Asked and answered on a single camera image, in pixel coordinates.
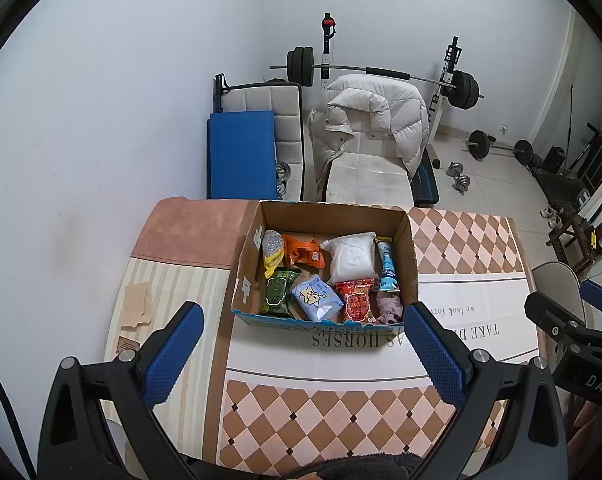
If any dark fleece clothing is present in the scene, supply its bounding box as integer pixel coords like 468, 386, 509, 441
286, 452, 426, 480

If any white cushioned panel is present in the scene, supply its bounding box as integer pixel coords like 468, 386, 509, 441
213, 74, 306, 201

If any white chair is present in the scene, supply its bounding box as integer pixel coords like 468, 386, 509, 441
308, 74, 430, 206

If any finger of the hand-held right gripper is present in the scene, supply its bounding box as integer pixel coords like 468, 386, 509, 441
525, 292, 589, 336
579, 279, 602, 318

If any silver yellow snack packet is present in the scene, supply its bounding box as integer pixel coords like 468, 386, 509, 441
262, 230, 286, 279

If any white plastic bag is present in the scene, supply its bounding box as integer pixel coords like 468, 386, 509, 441
320, 231, 378, 285

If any dark wooden chair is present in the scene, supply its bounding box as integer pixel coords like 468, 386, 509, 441
548, 192, 602, 271

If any pink striped table mat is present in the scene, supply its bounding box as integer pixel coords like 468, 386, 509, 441
103, 197, 259, 461

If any light blue tissue packet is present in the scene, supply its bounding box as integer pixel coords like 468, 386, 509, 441
290, 275, 345, 322

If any checked tablecloth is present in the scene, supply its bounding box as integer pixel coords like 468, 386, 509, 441
216, 205, 546, 471

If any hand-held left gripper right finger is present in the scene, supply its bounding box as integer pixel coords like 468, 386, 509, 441
403, 301, 568, 480

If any person's right hand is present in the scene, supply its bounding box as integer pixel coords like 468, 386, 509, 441
568, 402, 602, 461

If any green snack packet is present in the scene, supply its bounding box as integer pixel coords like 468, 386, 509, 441
260, 267, 302, 317

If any orange snack packet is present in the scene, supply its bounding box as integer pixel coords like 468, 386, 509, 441
282, 235, 326, 270

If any blue tube packet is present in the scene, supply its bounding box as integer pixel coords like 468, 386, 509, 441
374, 237, 400, 292

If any long barbell with black plates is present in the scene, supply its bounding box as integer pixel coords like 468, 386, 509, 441
270, 46, 485, 110

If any white puffer jacket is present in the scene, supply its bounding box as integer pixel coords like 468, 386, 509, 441
308, 74, 430, 201

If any red snack packet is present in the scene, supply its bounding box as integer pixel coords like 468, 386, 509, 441
335, 278, 376, 324

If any beige round chair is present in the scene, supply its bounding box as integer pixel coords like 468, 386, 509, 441
531, 261, 589, 356

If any brown cardboard box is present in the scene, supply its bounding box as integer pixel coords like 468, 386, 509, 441
229, 200, 420, 333

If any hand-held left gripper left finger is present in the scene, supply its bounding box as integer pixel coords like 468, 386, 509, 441
37, 301, 205, 480

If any beige torn paper patch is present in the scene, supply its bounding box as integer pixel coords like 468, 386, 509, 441
120, 282, 154, 331

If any blue folded mat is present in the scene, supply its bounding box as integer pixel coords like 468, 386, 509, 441
207, 111, 278, 200

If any black weight bench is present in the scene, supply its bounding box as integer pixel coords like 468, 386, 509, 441
411, 147, 439, 207

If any short barbell with black plates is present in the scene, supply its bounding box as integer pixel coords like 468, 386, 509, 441
463, 130, 534, 166

